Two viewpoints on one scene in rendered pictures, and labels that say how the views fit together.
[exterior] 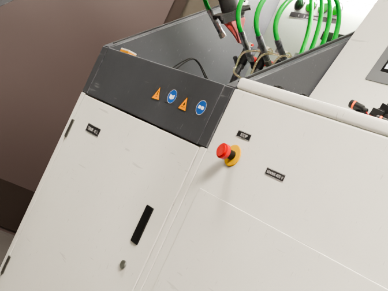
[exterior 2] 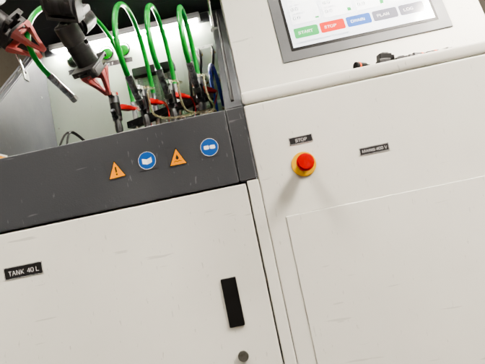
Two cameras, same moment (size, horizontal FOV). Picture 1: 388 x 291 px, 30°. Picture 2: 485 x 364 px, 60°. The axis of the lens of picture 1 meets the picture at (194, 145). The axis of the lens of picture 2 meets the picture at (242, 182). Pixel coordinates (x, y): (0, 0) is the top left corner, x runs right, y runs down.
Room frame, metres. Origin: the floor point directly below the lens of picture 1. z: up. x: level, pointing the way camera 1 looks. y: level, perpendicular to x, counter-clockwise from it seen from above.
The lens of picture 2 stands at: (1.20, 0.67, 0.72)
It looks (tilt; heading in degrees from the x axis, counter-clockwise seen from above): 5 degrees up; 309
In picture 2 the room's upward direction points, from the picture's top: 12 degrees counter-clockwise
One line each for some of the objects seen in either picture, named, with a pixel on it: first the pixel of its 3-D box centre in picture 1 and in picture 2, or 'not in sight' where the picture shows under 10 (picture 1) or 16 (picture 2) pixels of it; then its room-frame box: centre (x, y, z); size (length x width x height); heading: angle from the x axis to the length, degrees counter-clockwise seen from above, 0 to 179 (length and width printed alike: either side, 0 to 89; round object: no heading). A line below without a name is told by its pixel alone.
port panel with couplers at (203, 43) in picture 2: not in sight; (203, 79); (2.13, -0.38, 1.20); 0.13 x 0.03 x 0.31; 37
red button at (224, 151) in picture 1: (227, 152); (304, 162); (1.64, -0.07, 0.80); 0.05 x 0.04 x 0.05; 37
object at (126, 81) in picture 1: (153, 92); (95, 176); (2.02, 0.16, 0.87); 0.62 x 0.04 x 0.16; 37
